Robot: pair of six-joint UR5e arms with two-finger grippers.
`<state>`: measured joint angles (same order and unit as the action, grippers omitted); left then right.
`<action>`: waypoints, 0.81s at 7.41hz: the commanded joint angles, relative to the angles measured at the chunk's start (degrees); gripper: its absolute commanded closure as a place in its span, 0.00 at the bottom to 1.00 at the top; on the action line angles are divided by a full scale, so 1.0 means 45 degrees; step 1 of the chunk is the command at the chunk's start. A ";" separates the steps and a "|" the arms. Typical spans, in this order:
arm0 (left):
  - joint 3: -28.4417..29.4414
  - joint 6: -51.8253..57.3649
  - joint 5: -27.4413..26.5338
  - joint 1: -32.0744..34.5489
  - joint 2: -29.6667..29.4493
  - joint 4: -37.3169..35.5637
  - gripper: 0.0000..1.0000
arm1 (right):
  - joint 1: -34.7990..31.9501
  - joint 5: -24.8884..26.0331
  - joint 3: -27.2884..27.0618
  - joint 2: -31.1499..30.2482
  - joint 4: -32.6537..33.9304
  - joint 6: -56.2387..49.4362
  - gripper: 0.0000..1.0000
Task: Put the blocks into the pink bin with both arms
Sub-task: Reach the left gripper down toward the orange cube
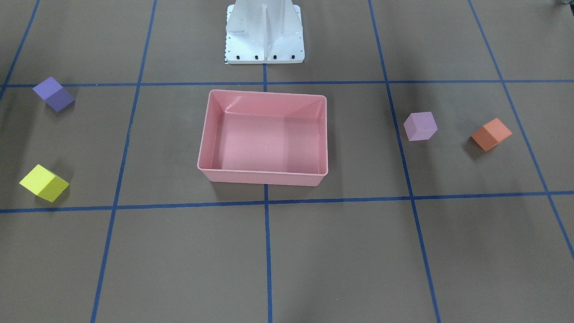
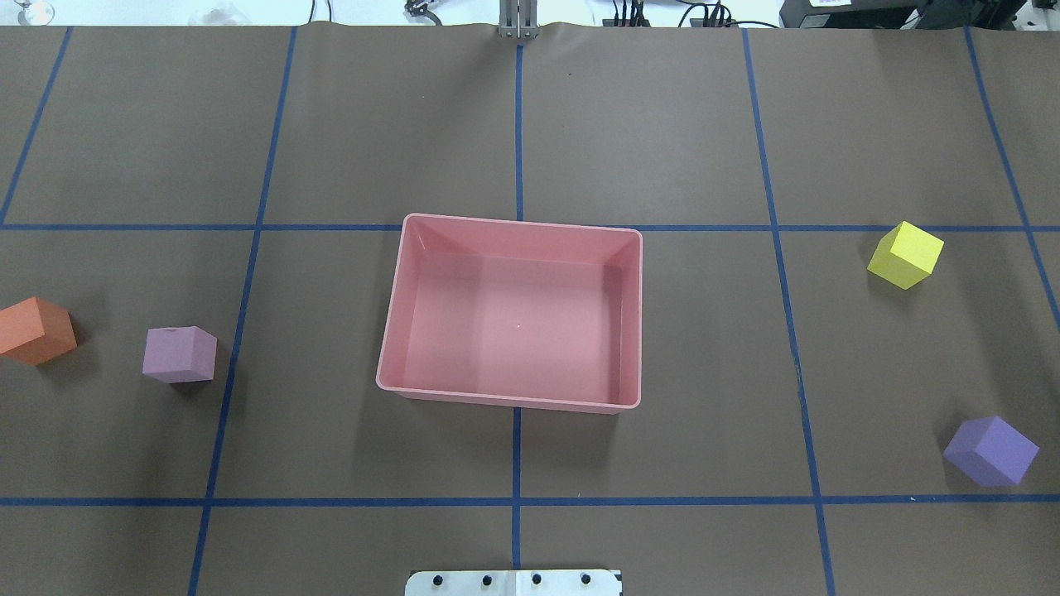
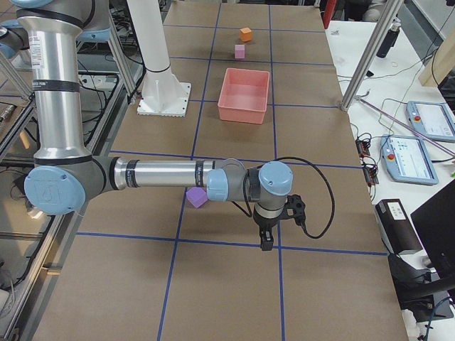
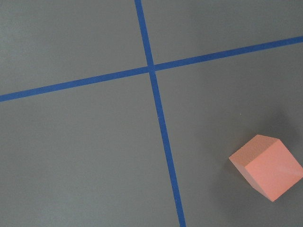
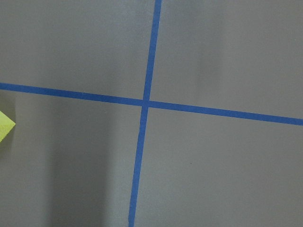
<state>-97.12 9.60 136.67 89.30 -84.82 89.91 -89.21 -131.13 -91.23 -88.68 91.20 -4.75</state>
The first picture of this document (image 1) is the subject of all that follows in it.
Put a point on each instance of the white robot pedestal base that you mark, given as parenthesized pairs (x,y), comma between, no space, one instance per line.
(264,32)

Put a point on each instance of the yellow foam block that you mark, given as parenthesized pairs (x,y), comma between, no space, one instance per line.
(44,183)

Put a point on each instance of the dark purple foam block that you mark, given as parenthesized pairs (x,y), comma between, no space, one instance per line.
(53,94)

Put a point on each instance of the orange foam block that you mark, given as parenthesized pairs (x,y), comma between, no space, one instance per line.
(491,134)

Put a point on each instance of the light pink foam block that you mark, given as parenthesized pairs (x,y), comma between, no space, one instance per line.
(420,126)

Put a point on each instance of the pink plastic bin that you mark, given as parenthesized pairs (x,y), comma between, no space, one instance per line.
(264,138)

